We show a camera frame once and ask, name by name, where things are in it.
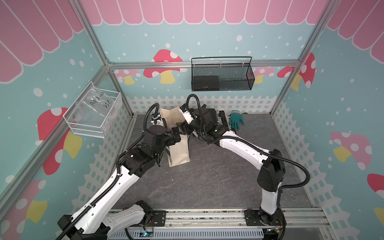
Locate black box in basket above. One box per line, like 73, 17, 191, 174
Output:
192, 76, 220, 92

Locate cream canvas tote bag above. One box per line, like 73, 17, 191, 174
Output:
160, 107, 190, 167

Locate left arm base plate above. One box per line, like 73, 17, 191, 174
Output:
130, 210, 167, 227

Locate black bit holder strip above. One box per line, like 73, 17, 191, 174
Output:
218, 110, 230, 130

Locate green rubber glove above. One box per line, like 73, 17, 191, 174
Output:
229, 110, 245, 130

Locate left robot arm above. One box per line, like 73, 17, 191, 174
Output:
57, 103, 181, 240

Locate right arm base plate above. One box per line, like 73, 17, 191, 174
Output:
244, 209, 287, 227

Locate plastic bag in bin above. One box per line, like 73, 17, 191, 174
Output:
75, 87, 122, 135

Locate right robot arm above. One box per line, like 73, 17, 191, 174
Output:
180, 94, 311, 227

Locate black wire mesh basket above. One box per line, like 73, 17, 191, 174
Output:
191, 56, 255, 91

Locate clear plastic wall bin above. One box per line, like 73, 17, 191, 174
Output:
63, 82, 123, 139

